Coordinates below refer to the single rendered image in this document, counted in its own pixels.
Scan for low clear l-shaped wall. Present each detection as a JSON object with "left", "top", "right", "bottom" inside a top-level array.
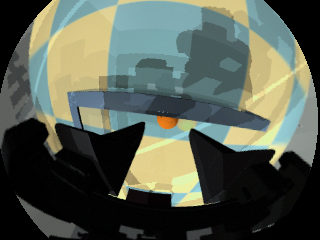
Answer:
[{"left": 79, "top": 88, "right": 259, "bottom": 135}]

